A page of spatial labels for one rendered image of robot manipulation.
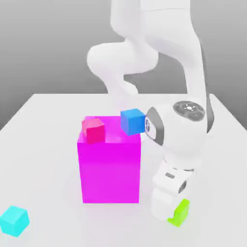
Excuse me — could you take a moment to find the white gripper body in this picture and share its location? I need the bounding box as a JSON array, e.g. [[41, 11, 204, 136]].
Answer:
[[151, 186, 183, 221]]

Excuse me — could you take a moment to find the small green cube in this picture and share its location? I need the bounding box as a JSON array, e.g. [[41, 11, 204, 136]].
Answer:
[[167, 198, 190, 228]]

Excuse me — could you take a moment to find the small blue cube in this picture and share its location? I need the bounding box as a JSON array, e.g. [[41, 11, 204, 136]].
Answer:
[[120, 108, 146, 137]]

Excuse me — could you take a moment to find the small red cube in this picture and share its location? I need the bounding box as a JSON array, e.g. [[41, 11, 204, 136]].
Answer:
[[82, 117, 105, 145]]

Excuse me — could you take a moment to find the small cyan cube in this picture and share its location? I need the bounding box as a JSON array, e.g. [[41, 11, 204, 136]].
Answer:
[[0, 205, 30, 238]]

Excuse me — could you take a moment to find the large magenta box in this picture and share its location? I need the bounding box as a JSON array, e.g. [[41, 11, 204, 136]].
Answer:
[[77, 115, 142, 204]]

